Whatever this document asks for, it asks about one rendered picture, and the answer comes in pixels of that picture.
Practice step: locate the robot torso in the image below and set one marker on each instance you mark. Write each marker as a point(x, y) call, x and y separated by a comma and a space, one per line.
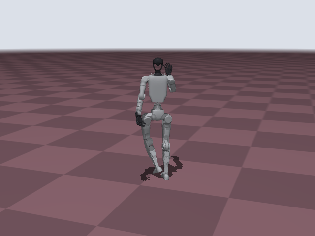
point(157, 93)

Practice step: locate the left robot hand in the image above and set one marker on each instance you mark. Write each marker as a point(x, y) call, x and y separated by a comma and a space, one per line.
point(139, 120)

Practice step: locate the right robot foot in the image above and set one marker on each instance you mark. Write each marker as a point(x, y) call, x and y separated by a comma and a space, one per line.
point(165, 176)

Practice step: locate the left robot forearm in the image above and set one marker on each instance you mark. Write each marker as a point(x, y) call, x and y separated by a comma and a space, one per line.
point(139, 106)

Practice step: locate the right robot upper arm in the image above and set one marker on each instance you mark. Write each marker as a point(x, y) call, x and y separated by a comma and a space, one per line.
point(171, 82)

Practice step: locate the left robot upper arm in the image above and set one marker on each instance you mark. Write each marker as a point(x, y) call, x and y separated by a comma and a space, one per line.
point(143, 82)

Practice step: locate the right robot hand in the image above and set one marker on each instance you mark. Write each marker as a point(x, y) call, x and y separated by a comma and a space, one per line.
point(168, 69)

